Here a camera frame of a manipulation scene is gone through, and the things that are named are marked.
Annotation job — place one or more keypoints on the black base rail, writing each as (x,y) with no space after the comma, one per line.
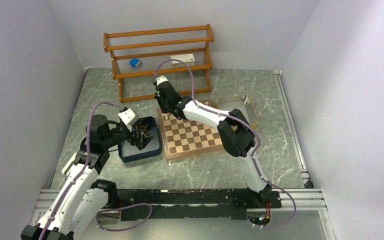
(233,203)

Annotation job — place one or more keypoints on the wooden chess board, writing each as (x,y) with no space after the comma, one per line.
(184,138)

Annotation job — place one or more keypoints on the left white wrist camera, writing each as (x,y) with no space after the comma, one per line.
(129,118)

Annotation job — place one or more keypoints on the white red card box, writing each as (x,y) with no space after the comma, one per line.
(188,59)

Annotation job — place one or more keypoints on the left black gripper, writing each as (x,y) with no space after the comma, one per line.
(141,141)

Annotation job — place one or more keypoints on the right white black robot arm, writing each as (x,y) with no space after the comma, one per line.
(238,138)

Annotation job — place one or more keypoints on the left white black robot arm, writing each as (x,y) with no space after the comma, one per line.
(84,195)

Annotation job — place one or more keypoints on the dark chess pieces pile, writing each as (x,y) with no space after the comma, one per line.
(143,127)

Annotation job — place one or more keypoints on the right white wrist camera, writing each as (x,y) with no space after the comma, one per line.
(160,79)

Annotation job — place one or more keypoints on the gold metal tin tray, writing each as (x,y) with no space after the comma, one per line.
(244,103)

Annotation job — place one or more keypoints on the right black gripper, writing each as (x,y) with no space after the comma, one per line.
(159,99)

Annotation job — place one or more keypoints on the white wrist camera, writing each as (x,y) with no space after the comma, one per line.
(129,118)
(160,79)

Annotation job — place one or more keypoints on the aluminium frame rail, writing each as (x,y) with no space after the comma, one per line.
(307,198)

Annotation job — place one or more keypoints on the wooden two-tier shelf rack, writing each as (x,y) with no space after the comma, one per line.
(155,48)

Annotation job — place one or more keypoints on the blue eraser block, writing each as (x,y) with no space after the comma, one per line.
(135,63)

